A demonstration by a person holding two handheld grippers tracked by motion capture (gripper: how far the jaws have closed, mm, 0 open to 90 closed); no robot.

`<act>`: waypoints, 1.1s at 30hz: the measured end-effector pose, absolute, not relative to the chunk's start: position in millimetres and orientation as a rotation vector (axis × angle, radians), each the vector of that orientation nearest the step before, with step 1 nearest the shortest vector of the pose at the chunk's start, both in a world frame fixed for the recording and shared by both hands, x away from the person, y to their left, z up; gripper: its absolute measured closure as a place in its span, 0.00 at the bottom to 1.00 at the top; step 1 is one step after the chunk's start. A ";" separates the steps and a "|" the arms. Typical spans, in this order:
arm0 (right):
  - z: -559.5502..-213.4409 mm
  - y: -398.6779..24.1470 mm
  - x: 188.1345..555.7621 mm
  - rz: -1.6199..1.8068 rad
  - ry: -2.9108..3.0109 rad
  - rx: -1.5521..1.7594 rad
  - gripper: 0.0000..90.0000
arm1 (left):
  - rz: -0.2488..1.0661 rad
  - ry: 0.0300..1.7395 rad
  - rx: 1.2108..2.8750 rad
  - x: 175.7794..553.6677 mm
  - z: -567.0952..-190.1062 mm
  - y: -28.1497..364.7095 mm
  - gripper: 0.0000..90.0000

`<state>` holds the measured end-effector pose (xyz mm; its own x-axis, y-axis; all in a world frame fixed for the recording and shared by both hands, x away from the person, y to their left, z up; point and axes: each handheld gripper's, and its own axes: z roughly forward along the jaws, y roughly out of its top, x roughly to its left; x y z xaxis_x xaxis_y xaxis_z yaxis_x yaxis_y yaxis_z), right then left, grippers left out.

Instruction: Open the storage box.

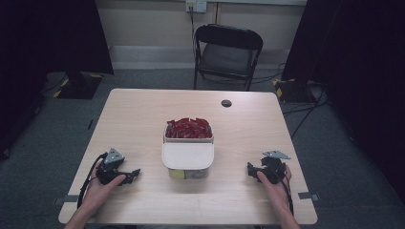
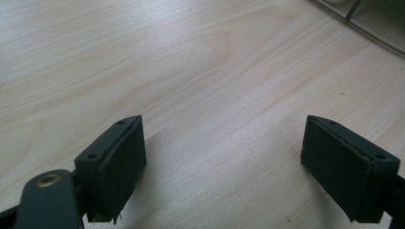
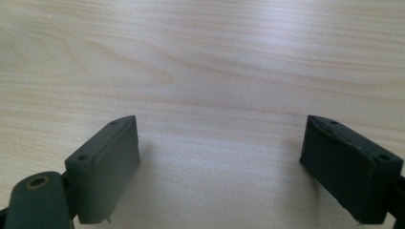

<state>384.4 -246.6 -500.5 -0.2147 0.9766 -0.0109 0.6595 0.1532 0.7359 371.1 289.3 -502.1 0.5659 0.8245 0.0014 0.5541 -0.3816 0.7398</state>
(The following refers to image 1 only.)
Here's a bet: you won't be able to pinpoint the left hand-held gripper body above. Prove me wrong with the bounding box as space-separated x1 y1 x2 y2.
95 147 128 186

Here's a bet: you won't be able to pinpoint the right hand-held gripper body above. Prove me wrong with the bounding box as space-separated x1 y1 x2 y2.
256 150 292 185

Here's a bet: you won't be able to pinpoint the person's right hand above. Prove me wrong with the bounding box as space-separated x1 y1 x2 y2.
256 164 293 215

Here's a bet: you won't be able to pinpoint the person's left hand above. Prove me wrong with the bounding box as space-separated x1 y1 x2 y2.
80 158 127 218

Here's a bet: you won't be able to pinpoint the grey tape strip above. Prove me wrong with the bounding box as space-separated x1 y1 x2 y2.
53 194 79 205
297 191 321 201

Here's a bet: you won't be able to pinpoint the white storage box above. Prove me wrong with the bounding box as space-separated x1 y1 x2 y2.
161 122 215 180

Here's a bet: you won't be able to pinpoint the white box lid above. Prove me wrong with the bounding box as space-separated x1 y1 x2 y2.
161 141 215 171

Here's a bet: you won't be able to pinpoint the pile of red packets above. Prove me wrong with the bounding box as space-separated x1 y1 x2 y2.
165 116 213 139

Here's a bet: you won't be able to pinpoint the black stand base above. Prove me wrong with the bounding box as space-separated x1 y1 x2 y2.
53 71 105 100
272 77 321 104

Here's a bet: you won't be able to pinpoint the black folding chair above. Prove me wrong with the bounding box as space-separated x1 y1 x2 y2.
192 23 265 93

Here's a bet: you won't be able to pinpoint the dark curtain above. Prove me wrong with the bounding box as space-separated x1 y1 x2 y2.
0 0 115 160
281 0 405 204

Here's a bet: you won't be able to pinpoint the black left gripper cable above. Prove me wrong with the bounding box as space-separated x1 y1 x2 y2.
76 152 110 210

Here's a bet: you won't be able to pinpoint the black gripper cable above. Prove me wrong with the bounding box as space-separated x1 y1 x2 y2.
76 152 110 210
280 171 295 216

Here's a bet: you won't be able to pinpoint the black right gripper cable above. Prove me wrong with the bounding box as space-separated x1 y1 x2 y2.
280 171 295 216

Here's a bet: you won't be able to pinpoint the black floor cables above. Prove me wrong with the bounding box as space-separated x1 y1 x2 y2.
254 63 330 141

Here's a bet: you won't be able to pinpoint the black power cable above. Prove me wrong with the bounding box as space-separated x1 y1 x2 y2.
189 6 199 60

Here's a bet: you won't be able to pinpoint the white wall socket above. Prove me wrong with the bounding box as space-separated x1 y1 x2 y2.
185 0 208 14

